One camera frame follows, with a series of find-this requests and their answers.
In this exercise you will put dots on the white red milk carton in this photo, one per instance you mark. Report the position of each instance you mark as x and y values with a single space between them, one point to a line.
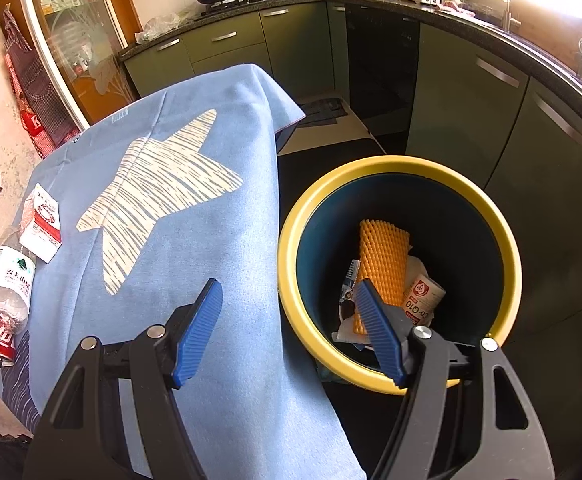
41 225

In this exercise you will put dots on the green lower kitchen cabinets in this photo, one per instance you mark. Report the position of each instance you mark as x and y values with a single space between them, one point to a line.
231 40

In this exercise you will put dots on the black built-in appliance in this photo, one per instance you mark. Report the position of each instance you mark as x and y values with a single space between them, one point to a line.
381 60

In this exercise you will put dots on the blue star print tablecloth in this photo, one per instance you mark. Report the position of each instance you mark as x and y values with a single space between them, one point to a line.
251 210

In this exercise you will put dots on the white foam fruit net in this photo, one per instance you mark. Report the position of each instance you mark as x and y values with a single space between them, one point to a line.
418 267

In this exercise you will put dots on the glass sliding door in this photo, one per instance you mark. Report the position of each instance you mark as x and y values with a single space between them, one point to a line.
81 35

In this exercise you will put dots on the pink dish cloth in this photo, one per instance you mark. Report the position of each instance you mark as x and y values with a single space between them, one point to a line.
456 8

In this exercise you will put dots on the dark floor mat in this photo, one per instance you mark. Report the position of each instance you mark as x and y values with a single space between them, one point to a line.
326 110

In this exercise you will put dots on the red checked apron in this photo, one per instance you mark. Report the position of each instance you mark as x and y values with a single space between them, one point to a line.
38 135

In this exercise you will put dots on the dark stone kitchen countertop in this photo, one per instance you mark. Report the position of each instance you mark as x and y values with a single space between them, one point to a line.
471 22

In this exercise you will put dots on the wooden door frame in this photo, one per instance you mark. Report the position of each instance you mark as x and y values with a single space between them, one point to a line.
121 5

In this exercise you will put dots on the white paper scrap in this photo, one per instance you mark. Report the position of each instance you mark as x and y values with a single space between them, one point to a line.
346 334

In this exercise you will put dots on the orange foam fruit net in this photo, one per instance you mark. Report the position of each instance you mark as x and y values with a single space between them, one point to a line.
381 255

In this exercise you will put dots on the dark bin with yellow rim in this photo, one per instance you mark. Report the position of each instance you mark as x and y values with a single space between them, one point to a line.
288 260

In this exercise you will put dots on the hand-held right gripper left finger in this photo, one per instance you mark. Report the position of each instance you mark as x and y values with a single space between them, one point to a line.
196 340

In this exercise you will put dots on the printed paper packet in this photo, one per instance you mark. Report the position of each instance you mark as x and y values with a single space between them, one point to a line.
348 300

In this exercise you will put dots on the clear plastic bags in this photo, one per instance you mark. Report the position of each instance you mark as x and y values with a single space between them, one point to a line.
163 25

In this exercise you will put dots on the small steel tap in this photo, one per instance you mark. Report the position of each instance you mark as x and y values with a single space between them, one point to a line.
510 15

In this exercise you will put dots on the gas stove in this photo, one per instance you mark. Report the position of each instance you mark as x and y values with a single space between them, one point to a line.
256 0

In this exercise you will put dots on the clear plastic bottle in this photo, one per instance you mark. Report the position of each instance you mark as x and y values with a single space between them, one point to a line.
11 280

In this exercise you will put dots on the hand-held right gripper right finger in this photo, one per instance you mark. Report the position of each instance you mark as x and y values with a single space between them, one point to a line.
381 335

